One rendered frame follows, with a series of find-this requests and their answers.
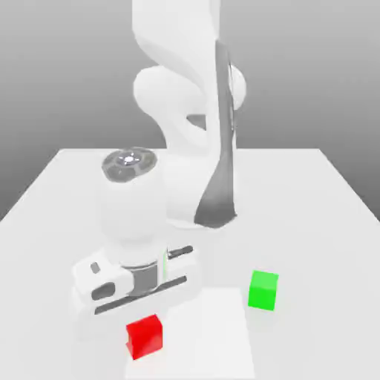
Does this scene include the small green cube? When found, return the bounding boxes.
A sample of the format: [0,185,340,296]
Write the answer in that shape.
[247,269,280,312]

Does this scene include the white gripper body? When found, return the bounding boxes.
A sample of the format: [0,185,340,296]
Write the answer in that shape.
[72,257,205,342]

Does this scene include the small red cube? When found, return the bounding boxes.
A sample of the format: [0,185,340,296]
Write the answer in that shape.
[125,313,164,361]

